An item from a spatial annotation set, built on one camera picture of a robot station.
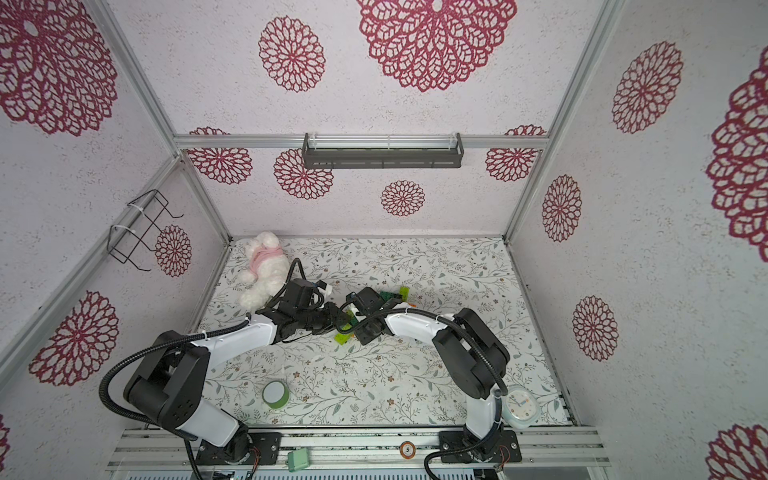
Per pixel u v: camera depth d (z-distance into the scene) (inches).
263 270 40.3
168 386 17.5
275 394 30.9
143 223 31.4
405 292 39.5
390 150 36.8
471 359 19.0
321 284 33.4
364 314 31.9
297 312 28.0
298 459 28.0
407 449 29.2
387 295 40.2
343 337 35.4
